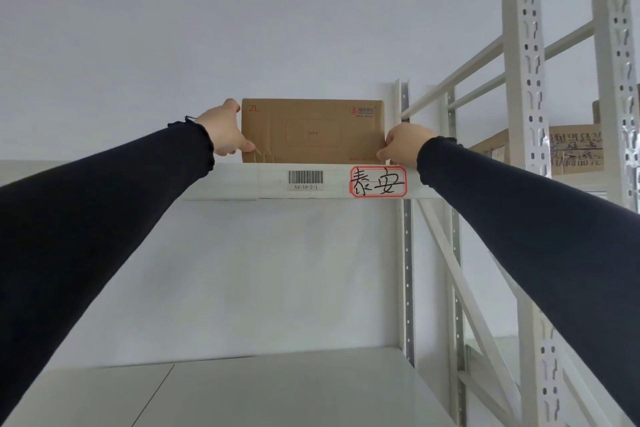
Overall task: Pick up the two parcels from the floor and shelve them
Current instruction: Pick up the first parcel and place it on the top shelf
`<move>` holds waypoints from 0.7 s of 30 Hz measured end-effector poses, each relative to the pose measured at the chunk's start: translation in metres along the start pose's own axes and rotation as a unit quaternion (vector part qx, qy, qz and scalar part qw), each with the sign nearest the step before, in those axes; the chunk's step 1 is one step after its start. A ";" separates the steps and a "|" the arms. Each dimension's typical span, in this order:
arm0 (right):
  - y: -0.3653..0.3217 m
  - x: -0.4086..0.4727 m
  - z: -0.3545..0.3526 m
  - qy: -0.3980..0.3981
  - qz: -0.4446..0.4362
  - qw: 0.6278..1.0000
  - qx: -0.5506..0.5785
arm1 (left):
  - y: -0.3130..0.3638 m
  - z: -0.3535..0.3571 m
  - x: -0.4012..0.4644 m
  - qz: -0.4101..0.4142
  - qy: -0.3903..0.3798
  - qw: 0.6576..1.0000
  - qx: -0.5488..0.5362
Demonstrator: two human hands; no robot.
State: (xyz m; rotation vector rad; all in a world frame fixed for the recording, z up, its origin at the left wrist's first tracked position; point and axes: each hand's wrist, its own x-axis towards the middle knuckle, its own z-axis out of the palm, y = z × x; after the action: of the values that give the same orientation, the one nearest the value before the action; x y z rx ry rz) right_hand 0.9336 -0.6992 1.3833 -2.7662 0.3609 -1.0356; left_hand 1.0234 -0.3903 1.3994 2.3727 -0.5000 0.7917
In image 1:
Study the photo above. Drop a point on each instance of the person's right thumb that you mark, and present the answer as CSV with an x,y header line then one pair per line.
x,y
386,151

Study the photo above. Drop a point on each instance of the white metal shelving rack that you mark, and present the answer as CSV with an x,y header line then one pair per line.
x,y
280,291

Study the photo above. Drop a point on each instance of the barcode label sticker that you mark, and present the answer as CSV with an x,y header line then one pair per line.
x,y
306,179

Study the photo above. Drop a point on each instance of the person's left hand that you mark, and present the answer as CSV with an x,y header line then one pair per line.
x,y
223,129

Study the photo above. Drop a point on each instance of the person's left thumb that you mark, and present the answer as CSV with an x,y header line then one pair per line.
x,y
243,142

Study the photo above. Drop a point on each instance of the red bordered handwritten label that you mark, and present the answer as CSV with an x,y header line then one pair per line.
x,y
378,182

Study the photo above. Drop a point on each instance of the person's right hand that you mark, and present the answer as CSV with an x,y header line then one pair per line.
x,y
407,144

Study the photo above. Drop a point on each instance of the brown cardboard box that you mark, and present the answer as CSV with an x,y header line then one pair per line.
x,y
310,134

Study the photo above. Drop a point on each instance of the person's right forearm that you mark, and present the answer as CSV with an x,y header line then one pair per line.
x,y
540,246

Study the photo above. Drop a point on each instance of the person's left forearm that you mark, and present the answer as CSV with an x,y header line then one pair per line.
x,y
95,251

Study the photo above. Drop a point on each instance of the taped cardboard box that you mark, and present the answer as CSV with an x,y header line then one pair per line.
x,y
570,149

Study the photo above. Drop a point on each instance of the white perforated shelving rack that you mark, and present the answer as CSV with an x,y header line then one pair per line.
x,y
545,181

